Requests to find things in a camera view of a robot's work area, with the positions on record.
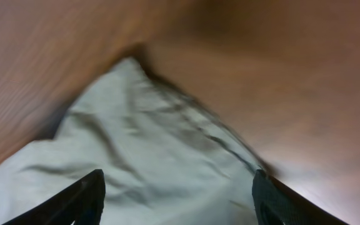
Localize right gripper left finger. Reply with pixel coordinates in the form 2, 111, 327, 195
3, 169, 106, 225

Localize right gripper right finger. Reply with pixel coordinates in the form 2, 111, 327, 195
252, 169, 346, 225

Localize grey-green shorts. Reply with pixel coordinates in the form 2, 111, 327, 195
0, 58, 260, 224

